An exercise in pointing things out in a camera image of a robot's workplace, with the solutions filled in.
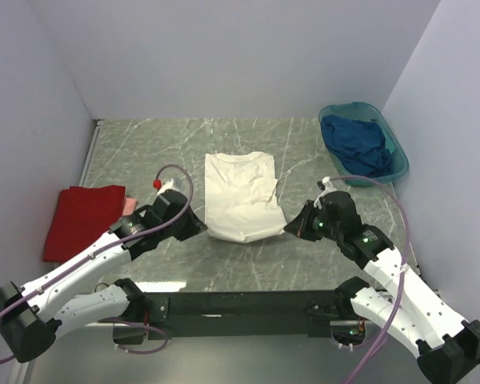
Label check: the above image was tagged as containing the blue t shirt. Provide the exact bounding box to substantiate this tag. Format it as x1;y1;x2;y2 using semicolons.
320;114;394;178

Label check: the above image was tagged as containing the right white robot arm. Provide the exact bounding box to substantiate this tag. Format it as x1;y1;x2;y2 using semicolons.
284;191;480;383

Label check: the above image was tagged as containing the black base beam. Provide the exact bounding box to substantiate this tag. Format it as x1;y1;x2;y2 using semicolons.
118;290;358;338

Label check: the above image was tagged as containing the aluminium frame rail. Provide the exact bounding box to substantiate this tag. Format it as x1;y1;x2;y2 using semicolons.
6;118;465;384

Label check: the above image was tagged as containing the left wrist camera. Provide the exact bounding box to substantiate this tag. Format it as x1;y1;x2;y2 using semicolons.
153;178;182;194

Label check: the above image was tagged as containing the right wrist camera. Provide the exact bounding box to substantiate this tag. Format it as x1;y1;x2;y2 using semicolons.
317;176;337;200

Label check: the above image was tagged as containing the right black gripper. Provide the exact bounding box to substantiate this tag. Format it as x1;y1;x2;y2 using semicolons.
284;199;342;242

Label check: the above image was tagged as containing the white t shirt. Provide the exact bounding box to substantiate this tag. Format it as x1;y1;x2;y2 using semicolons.
204;151;286;244

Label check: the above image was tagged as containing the red folded t shirt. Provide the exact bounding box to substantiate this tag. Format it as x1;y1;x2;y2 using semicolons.
42;185;126;263

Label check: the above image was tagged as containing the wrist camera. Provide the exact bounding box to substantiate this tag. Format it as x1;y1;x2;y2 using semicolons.
153;178;182;194
317;176;337;200

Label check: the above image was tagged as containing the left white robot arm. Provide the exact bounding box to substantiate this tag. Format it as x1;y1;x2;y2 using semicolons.
0;188;206;362

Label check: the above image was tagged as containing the teal plastic basket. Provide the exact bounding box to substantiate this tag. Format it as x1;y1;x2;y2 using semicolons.
318;102;409;184

